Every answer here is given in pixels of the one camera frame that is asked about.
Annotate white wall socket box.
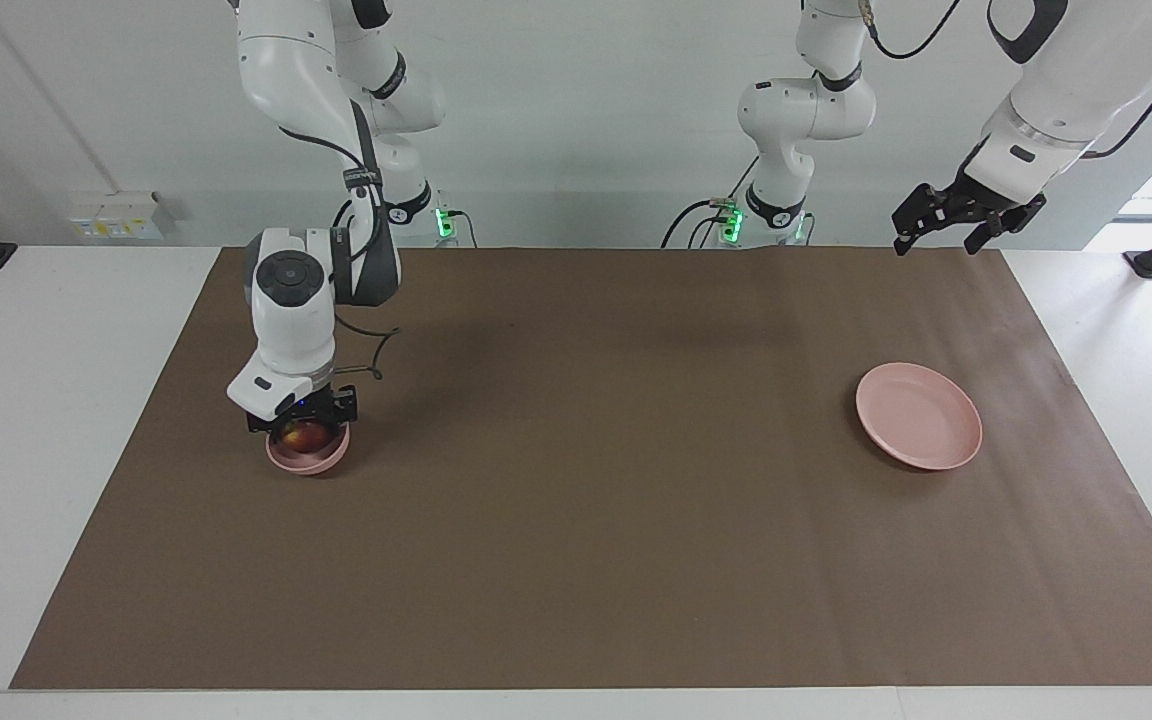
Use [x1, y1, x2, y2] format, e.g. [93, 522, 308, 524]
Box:
[66, 190, 177, 241]

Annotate pink plate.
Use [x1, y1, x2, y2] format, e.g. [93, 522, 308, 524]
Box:
[855, 362, 984, 472]

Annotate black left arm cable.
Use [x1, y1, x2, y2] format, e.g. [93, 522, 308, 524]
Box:
[861, 0, 1152, 161]

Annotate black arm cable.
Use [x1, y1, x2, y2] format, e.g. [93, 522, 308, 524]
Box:
[276, 100, 402, 381]
[861, 0, 1152, 161]

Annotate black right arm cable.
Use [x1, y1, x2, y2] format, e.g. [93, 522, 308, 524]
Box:
[276, 100, 402, 381]

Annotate black right base cables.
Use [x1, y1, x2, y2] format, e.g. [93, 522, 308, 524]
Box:
[331, 195, 478, 248]

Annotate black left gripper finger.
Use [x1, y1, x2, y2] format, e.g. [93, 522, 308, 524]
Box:
[964, 197, 1047, 254]
[893, 183, 959, 257]

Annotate black left base cables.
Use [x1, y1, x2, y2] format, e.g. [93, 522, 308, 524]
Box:
[661, 155, 762, 248]

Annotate brown table mat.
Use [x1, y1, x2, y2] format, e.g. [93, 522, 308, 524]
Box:
[9, 247, 1152, 691]

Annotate black base cables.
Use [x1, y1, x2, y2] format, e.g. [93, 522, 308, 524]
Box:
[661, 155, 762, 248]
[331, 195, 478, 248]

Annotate pink bowl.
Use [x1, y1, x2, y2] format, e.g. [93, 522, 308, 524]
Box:
[266, 428, 351, 476]

